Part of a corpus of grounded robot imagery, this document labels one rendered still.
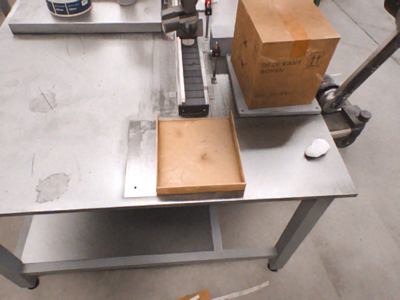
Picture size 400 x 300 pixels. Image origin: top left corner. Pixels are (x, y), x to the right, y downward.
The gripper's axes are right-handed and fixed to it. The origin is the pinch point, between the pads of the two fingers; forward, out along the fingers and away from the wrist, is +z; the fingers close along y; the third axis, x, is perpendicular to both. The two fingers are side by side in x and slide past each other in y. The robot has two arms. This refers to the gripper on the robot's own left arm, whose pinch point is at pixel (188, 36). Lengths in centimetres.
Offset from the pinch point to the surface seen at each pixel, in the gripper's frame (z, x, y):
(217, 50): -12.4, 9.7, -9.8
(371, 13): 193, -90, -203
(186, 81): -9.5, 20.3, 1.8
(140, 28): 19.1, -10.9, 21.1
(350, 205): 54, 82, -95
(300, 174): -30, 54, -32
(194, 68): -4.4, 13.9, -1.8
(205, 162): -27, 50, -3
